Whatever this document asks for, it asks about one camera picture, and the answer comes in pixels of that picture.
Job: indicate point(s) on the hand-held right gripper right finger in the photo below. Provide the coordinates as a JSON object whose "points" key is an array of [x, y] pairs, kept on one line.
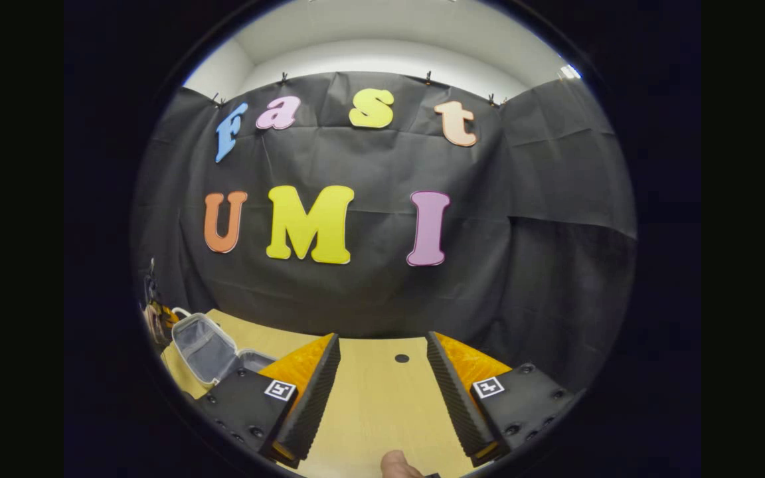
{"points": [[455, 405]]}

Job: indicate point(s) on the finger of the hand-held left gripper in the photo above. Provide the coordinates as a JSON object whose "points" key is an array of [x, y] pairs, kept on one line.
{"points": [[169, 317]]}

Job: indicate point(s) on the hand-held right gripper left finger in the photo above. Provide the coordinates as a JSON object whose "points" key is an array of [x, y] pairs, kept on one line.
{"points": [[311, 405]]}

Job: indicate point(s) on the white suitcase with grey lining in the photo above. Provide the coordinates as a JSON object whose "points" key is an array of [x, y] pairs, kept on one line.
{"points": [[206, 348]]}

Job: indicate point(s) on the black backdrop cloth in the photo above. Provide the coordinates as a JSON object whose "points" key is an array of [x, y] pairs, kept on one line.
{"points": [[382, 292]]}

